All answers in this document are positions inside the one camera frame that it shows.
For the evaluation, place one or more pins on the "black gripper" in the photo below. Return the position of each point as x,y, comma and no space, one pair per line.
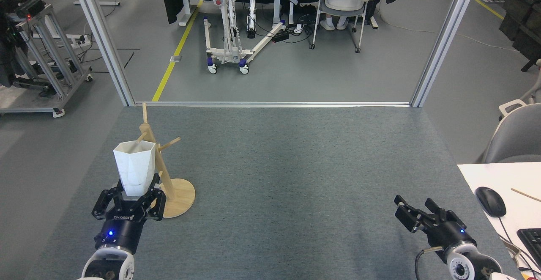
122,229
450,235

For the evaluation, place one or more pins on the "white faceted cup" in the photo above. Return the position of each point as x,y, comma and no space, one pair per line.
135,166

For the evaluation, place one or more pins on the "wooden cup rack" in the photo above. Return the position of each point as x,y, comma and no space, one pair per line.
181,195

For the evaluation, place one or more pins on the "black computer mouse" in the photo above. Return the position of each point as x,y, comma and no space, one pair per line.
490,201

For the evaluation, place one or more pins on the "thin wooden stick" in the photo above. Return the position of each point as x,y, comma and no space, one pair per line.
526,194

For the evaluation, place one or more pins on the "white desk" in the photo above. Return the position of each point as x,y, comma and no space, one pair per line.
524,174

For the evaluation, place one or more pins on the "black keyboard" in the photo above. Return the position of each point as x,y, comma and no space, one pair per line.
533,246

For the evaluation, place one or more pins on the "grey office chair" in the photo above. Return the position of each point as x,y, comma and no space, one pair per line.
520,140

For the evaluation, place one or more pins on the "silver floor socket plate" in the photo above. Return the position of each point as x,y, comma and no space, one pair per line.
176,59

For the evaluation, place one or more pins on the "white power strip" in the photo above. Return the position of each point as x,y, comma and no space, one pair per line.
83,39
298,28

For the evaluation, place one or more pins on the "white wheeled lift stand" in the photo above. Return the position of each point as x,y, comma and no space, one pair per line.
224,53

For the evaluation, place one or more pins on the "person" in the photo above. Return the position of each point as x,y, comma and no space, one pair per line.
326,25

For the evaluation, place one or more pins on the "black stacked crates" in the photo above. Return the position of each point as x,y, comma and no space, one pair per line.
524,17

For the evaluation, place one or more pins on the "black power strip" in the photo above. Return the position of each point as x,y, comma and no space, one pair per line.
280,37

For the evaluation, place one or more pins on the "metal frame cart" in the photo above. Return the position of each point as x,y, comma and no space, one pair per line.
46,60

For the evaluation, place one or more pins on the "silver frame post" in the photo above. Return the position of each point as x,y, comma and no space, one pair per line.
444,43
103,39

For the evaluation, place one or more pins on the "silver frame rail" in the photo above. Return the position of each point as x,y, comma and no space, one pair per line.
274,104

